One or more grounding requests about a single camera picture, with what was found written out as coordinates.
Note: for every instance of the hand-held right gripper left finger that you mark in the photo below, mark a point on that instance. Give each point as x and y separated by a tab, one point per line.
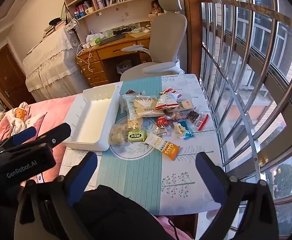
85	172

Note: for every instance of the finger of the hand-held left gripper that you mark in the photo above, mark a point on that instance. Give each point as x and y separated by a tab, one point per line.
24	135
54	135

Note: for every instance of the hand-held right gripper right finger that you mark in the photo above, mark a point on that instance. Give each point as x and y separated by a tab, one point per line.
208	180

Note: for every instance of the white plastic storage bin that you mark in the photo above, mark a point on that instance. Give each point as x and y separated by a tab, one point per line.
93	120

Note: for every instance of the clear cookie packet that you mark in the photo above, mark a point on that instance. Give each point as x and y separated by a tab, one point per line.
134	124
117	135

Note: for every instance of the green snack packet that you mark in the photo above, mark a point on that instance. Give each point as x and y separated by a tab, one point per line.
137	136

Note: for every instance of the beige snack packet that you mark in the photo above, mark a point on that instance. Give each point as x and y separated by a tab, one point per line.
185	105

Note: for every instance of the large clear beige cracker bag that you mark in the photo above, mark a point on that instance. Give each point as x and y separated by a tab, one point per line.
147	108

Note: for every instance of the pink bed blanket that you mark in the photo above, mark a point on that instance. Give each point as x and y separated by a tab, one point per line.
53	110

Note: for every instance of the pink slipper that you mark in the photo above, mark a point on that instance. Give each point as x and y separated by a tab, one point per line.
212	213

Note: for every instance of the teal striped placemat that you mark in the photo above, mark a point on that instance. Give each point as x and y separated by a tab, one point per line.
130	175

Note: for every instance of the orange oat bar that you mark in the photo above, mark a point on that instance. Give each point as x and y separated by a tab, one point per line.
171	150

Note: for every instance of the person's dark clothing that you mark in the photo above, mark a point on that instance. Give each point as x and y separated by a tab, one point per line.
110	212

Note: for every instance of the blue snack packet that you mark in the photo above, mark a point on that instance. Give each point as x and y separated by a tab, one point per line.
183	129

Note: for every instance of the red striped snack packet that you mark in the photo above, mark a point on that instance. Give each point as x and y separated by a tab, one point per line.
202	122

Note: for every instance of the brown wooden door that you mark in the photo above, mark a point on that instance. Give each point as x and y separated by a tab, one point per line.
5	80

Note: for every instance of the pink garment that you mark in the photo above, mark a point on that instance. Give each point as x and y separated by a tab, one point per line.
172	231

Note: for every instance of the dark nut snack packet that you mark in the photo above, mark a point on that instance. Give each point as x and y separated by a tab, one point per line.
193	116

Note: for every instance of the small clear snack packet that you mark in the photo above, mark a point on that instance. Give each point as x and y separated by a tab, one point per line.
164	131

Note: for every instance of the white and gold snack bar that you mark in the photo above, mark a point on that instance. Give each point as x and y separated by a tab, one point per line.
153	139

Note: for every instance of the clear mixed nut packet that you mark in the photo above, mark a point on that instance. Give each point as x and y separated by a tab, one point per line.
174	115

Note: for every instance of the lace covered piano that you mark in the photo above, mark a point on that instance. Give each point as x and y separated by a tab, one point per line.
48	60

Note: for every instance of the red and white snack packet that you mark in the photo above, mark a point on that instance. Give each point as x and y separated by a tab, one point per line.
161	104
173	101
168	90

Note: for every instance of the dark red snack packet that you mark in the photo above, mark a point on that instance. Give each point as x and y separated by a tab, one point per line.
130	91

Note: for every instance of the wooden desk with drawers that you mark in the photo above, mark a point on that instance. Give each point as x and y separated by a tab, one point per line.
105	55

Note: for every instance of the metal window grille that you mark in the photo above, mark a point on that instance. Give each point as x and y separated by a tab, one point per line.
248	80

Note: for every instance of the patterned hanging bag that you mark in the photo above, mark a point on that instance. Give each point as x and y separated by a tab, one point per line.
72	25

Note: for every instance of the black keyboard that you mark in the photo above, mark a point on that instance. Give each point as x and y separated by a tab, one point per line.
112	39

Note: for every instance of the wooden bookshelf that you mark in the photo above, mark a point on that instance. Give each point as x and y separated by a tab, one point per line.
115	7

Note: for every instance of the grey office chair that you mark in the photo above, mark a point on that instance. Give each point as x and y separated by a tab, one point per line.
166	37

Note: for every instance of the small doll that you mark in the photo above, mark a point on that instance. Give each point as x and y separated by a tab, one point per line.
156	6

